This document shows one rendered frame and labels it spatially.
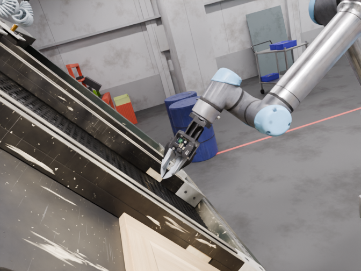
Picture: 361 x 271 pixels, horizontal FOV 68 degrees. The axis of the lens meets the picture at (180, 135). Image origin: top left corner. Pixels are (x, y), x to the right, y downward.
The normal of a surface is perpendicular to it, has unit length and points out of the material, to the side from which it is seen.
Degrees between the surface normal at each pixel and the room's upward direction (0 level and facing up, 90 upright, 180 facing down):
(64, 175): 90
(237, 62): 90
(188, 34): 90
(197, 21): 90
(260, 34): 80
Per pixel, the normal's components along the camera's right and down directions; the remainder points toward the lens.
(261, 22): 0.12, 0.12
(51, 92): 0.29, 0.24
